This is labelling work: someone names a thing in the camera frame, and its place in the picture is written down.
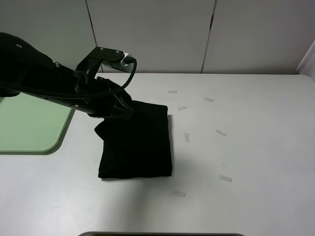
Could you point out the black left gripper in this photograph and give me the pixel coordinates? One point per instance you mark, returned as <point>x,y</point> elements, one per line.
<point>112,106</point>

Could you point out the black short sleeve t-shirt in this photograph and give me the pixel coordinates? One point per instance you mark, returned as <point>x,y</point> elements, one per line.
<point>136,148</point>

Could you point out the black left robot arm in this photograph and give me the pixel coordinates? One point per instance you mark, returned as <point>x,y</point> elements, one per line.
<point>24,69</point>

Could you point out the light green plastic tray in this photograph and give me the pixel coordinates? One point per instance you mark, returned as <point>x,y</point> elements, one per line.
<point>29,125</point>

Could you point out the clear tape piece centre vertical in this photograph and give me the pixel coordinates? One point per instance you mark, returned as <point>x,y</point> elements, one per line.
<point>186,137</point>

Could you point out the clear tape piece lower centre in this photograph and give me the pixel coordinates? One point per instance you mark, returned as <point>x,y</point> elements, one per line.
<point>178,193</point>

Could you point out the clear tape piece right middle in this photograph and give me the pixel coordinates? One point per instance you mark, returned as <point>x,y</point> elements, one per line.
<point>220,132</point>

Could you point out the clear tape piece lower right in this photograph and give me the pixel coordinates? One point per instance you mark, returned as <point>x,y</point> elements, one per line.
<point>225,178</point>

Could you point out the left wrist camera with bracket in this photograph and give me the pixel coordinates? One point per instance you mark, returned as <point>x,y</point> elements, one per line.
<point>114,59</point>

